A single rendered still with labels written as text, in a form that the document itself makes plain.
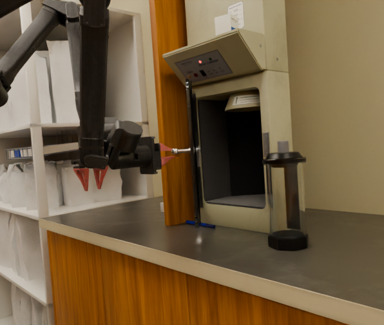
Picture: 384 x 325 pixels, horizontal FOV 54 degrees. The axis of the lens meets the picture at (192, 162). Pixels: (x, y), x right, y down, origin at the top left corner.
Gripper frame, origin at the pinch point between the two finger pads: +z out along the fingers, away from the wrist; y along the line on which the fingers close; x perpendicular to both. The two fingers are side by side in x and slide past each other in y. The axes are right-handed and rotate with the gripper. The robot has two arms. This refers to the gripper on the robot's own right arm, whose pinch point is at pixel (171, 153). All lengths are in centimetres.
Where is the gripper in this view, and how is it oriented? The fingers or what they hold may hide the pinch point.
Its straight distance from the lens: 109.9
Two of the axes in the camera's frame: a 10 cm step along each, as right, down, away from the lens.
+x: -6.8, 0.1, 7.4
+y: -0.7, -10.0, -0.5
